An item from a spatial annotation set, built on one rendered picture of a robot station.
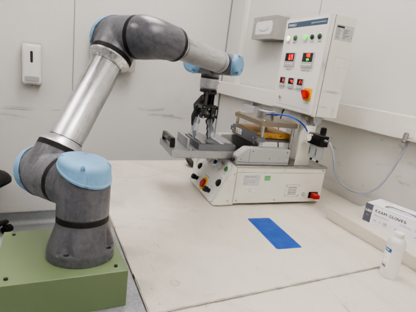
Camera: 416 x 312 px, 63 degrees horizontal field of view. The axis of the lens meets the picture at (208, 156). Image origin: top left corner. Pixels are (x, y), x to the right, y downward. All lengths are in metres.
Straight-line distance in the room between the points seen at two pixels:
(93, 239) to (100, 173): 0.15
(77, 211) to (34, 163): 0.17
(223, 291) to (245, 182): 0.61
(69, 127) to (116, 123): 1.86
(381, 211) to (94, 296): 1.06
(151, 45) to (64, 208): 0.45
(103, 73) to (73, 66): 1.72
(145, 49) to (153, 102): 1.87
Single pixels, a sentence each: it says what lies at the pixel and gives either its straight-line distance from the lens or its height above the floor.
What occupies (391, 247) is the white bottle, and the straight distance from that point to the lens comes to 1.17.
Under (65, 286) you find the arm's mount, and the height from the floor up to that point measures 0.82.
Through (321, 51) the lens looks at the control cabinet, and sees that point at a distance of 1.53.
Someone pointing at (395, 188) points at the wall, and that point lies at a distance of 1.70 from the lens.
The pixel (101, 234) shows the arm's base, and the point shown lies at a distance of 0.81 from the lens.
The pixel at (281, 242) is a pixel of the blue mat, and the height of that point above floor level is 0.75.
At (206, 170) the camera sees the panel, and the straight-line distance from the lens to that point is 1.57.
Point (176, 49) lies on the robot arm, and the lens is 0.95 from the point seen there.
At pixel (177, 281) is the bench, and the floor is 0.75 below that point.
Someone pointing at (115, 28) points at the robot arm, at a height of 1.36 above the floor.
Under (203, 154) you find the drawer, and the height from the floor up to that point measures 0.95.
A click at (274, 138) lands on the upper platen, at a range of 1.51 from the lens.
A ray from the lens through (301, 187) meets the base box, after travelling 1.58.
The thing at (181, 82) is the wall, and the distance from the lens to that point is 2.84.
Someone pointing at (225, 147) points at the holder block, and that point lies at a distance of 1.41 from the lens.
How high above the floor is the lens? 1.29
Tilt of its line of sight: 14 degrees down
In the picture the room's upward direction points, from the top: 7 degrees clockwise
